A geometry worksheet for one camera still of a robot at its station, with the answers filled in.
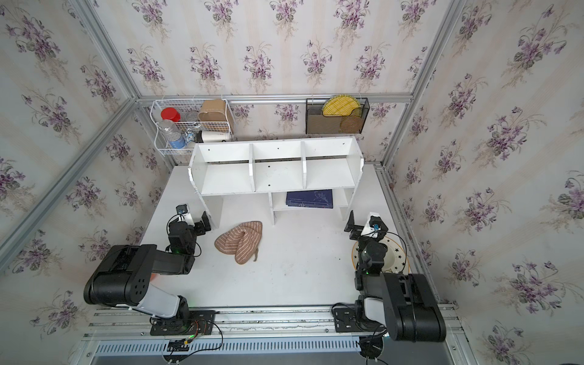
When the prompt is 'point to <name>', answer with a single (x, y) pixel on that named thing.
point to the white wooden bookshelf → (271, 168)
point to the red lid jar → (170, 113)
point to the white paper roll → (216, 136)
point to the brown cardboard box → (212, 115)
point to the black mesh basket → (317, 123)
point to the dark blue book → (317, 198)
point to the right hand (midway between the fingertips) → (368, 214)
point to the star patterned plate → (397, 260)
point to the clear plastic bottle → (172, 134)
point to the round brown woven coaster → (350, 125)
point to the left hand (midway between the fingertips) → (197, 215)
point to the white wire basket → (183, 123)
